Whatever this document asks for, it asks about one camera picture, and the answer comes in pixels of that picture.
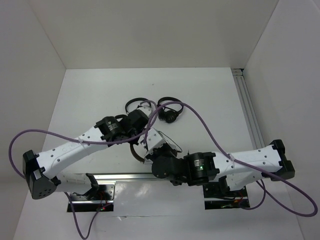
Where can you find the aluminium side rail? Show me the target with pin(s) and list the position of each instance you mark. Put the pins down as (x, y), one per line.
(247, 108)

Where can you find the brown silver over-ear headphones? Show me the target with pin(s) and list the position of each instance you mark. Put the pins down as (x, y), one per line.
(139, 153)

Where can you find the black on-ear headphones right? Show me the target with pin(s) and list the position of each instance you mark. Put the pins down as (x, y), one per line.
(167, 114)

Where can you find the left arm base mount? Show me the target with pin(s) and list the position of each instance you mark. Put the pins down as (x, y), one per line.
(96, 196)

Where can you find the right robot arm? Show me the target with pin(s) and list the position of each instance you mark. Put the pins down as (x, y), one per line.
(201, 168)

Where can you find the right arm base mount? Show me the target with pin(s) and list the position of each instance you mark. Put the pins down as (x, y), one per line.
(214, 199)

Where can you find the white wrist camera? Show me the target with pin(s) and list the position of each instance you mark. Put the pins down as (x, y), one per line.
(145, 107)
(153, 141)

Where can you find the aluminium front rail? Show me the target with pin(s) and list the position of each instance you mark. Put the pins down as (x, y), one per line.
(125, 177)

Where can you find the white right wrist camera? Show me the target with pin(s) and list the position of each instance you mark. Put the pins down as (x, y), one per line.
(153, 141)

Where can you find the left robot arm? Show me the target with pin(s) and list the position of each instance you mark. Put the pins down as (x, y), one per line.
(45, 171)

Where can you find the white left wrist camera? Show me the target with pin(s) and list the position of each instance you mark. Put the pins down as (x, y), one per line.
(145, 107)

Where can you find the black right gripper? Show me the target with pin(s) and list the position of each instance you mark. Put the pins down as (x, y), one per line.
(155, 151)

